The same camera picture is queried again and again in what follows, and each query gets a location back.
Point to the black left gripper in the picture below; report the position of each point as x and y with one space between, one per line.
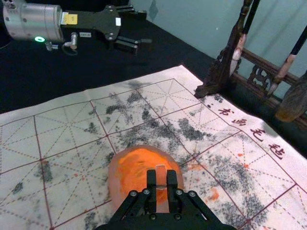
96 21

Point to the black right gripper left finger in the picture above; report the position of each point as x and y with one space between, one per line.
151 191

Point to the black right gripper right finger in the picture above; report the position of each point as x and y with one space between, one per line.
172 191

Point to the pale translucent seal stamp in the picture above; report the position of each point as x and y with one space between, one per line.
161 176

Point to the round orange ink paste dish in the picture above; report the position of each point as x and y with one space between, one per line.
132 167

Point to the pale gridded calligraphy felt mat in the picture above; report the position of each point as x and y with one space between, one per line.
72 134

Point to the dark carved wooden brush rack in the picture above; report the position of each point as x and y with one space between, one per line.
217 72

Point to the black table cloth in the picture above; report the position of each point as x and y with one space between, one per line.
36 76

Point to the large brown bristle brush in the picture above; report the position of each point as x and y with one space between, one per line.
293 100

